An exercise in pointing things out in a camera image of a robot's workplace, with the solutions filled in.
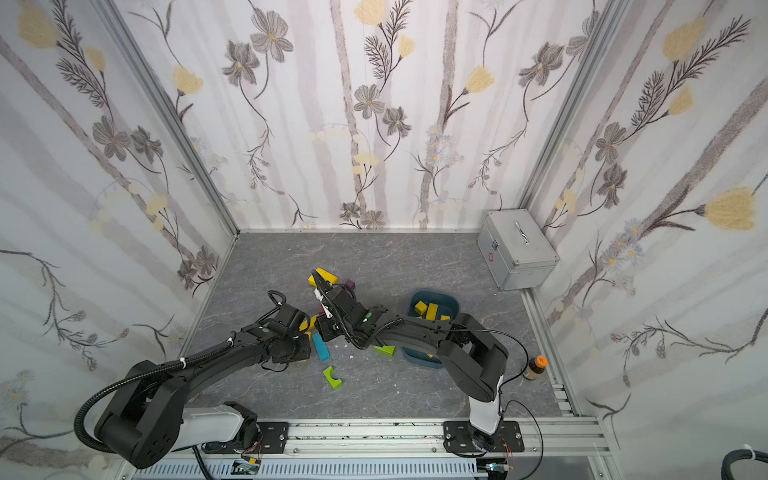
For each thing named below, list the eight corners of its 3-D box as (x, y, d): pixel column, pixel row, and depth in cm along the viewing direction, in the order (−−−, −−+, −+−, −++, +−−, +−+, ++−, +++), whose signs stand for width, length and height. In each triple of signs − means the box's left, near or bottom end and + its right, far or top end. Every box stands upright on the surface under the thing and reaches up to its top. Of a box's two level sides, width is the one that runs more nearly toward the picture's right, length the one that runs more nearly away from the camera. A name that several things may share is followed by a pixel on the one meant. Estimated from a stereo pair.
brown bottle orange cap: (520, 382, 87) (535, 368, 78) (517, 370, 89) (531, 355, 80) (533, 382, 87) (550, 368, 78) (530, 370, 89) (546, 355, 80)
